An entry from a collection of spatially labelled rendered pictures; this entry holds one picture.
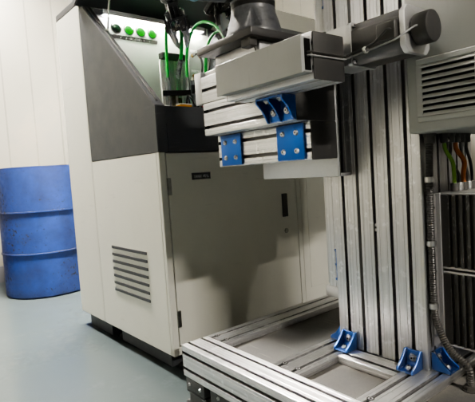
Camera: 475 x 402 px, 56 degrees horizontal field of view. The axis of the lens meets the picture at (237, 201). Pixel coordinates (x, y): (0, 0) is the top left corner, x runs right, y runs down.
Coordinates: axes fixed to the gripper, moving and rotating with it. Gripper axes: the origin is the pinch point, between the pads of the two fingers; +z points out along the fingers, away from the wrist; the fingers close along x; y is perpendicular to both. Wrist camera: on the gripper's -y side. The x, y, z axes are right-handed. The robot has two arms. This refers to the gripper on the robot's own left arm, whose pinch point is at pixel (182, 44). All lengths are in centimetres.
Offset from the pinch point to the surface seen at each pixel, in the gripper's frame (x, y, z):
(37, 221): -111, -41, 107
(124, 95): -26.3, 14.2, 5.7
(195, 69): 5, -39, 36
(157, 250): -30, 63, 39
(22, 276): -131, -21, 129
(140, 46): -17.2, -35.6, 14.7
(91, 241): -65, 23, 68
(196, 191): -11, 50, 30
